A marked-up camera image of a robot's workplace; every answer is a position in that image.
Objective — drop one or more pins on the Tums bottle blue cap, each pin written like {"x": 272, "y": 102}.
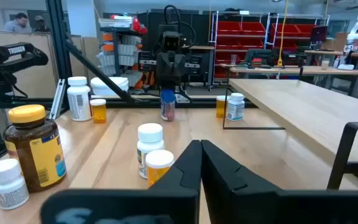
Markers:
{"x": 167, "y": 107}

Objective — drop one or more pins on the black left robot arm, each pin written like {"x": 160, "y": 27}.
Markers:
{"x": 168, "y": 28}

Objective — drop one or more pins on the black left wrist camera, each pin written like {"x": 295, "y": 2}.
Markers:
{"x": 171, "y": 42}

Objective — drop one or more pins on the brown cardboard panel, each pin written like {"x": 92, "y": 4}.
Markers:
{"x": 42, "y": 81}

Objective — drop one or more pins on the wooden shelf black legs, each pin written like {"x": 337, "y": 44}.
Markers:
{"x": 306, "y": 109}

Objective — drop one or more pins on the brown bottle yellow cap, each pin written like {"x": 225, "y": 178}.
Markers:
{"x": 33, "y": 155}

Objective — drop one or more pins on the white round container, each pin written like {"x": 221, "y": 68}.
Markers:
{"x": 107, "y": 85}

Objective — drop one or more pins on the metal shelving red bins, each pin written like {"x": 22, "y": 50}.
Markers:
{"x": 241, "y": 28}

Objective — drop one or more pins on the long wooden table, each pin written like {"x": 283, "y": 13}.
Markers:
{"x": 322, "y": 71}

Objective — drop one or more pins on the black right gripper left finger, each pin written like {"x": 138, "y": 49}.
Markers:
{"x": 172, "y": 205}

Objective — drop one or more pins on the orange pill vial white cap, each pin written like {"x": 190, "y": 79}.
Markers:
{"x": 220, "y": 107}
{"x": 157, "y": 165}
{"x": 99, "y": 113}

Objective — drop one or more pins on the white aspirin bottle green label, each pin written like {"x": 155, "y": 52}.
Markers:
{"x": 149, "y": 140}

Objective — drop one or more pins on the black metal rig frame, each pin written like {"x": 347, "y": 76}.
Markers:
{"x": 57, "y": 37}

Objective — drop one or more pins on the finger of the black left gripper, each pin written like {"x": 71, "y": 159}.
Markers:
{"x": 179, "y": 71}
{"x": 164, "y": 71}

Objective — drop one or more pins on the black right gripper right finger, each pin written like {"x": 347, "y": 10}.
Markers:
{"x": 235, "y": 202}

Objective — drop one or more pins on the silver aluminium extrusion bar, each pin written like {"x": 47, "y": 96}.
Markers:
{"x": 57, "y": 99}

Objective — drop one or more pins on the person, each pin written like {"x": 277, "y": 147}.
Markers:
{"x": 17, "y": 23}
{"x": 41, "y": 25}

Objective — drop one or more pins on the dark red laptop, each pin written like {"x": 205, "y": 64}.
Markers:
{"x": 319, "y": 33}

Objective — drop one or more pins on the small white Excedrin bottle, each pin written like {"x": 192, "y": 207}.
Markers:
{"x": 9, "y": 189}

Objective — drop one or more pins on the black rack with parts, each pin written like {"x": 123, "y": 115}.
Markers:
{"x": 120, "y": 49}

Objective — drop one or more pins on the large white bottle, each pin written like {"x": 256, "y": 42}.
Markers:
{"x": 79, "y": 102}

